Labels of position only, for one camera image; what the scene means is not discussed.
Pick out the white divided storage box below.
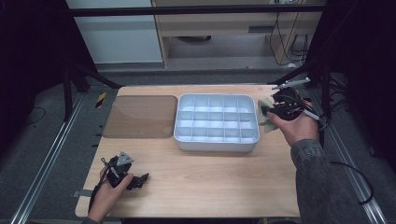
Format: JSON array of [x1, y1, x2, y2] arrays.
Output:
[[173, 92, 261, 153]]

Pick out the grey tape piece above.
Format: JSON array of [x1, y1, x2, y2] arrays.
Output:
[[72, 189, 94, 199]]

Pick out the aluminium floor rail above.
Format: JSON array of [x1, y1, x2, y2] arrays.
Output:
[[310, 89, 388, 224], [9, 92, 86, 224]]

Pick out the black metal stand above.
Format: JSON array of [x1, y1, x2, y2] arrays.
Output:
[[61, 57, 123, 123], [268, 60, 333, 148]]

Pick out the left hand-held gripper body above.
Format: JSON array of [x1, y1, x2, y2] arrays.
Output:
[[100, 150, 135, 189]]

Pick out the hand-held gripper black cable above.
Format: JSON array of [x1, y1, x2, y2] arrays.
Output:
[[88, 158, 114, 213], [290, 92, 332, 132]]

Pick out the black hanging desk cables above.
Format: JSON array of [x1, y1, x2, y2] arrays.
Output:
[[268, 11, 310, 67]]

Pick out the black horizontal bar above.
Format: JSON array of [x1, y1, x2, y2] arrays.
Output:
[[69, 5, 328, 18]]

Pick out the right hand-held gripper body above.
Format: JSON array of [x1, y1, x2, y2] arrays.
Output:
[[268, 77, 312, 121]]

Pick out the right hand-held gripper black cable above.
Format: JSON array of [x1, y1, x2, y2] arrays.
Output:
[[290, 92, 332, 132]]

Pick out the thin black floor cable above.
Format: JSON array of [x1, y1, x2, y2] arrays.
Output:
[[21, 105, 47, 127]]

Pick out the dark curtain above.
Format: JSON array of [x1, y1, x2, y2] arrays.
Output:
[[0, 0, 97, 157], [306, 0, 396, 174]]

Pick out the white cabinet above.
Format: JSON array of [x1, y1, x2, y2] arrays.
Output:
[[65, 0, 164, 65]]

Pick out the black looped floor cable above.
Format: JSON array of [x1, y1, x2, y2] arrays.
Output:
[[330, 161, 375, 206]]

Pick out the light wooden desk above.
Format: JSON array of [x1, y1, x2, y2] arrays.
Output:
[[150, 0, 329, 68]]

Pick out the light green sock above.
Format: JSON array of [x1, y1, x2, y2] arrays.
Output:
[[256, 97, 280, 134]]

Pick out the person's left hand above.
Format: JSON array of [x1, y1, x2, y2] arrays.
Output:
[[87, 166, 134, 224]]

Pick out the left hand-held gripper black cable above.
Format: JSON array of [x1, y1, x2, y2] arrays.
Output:
[[88, 158, 114, 213]]

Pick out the brown translucent lid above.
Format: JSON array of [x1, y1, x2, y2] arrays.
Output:
[[102, 94, 179, 140]]

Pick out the person's right hand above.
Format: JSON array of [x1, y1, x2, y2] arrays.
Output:
[[266, 99, 320, 147]]

